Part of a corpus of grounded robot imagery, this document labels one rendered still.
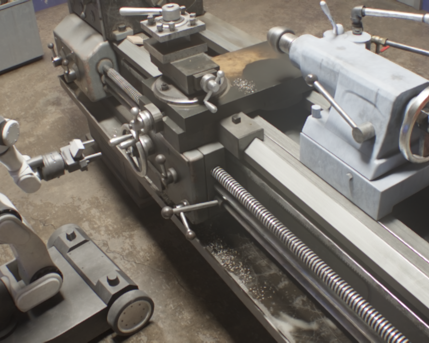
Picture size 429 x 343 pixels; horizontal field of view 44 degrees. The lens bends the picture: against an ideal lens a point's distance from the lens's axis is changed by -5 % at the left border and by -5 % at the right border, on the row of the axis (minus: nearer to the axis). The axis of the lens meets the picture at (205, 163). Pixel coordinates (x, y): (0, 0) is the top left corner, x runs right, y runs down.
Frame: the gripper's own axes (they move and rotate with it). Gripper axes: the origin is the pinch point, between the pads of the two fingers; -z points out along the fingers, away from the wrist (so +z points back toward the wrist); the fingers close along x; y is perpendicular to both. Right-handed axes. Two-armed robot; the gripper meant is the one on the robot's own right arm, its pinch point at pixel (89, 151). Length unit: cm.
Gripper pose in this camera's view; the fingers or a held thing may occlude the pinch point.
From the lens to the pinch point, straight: 193.4
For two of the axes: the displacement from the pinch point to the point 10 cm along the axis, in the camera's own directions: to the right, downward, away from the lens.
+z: -8.6, 3.5, -3.7
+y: -1.1, 5.9, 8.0
